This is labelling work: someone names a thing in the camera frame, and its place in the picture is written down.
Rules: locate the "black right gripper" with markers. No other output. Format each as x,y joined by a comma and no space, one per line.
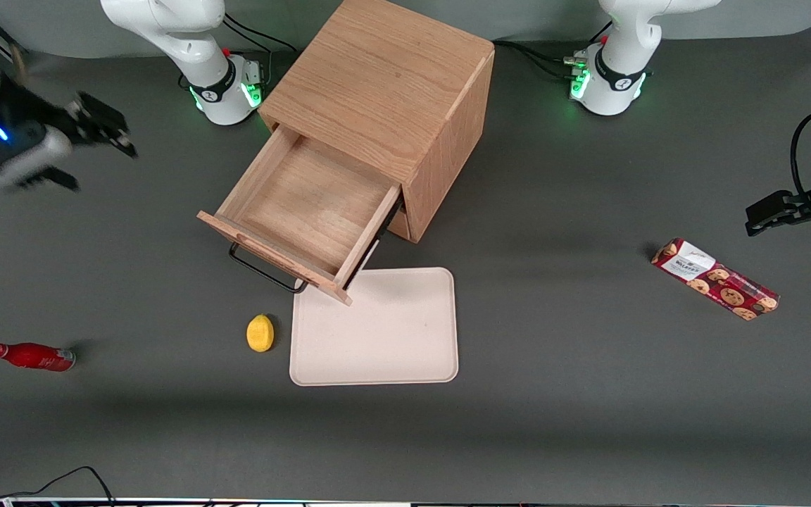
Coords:
34,118

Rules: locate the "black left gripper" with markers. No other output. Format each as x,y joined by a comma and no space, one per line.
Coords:
802,207

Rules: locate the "wooden drawer with worn bottom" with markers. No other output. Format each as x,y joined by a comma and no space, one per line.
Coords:
307,204

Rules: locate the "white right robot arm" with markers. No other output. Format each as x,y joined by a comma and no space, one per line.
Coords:
194,42

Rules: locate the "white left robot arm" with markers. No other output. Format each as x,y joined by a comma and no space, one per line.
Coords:
617,63

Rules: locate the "wooden drawer cabinet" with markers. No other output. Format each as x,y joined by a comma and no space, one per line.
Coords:
384,77

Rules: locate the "red cookie box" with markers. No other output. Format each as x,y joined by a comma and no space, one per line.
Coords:
719,280

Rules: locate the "red bottle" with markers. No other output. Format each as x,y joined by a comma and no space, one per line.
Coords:
32,356

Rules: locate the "yellow lemon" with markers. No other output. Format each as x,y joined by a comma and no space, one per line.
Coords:
260,334

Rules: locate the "beige rectangular tray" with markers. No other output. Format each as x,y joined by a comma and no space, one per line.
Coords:
391,331

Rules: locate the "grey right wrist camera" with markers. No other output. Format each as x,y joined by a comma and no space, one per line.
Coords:
11,163

